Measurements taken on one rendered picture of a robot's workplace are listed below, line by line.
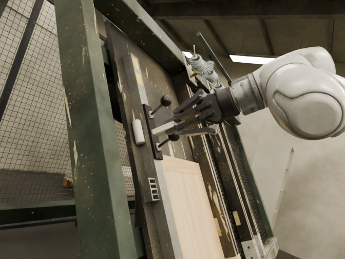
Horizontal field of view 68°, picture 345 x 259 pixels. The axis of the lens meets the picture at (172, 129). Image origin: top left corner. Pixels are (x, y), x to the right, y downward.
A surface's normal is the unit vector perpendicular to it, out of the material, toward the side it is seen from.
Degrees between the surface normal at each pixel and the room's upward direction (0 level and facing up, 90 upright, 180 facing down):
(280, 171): 90
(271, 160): 90
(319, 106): 124
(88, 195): 90
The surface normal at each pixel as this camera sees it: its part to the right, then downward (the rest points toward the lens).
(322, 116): -0.36, 0.37
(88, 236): -0.44, -0.20
